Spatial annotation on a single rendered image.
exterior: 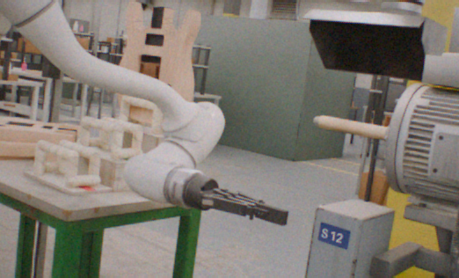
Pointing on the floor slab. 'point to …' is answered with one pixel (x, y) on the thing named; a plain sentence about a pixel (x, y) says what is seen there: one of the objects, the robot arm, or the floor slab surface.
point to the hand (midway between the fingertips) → (271, 214)
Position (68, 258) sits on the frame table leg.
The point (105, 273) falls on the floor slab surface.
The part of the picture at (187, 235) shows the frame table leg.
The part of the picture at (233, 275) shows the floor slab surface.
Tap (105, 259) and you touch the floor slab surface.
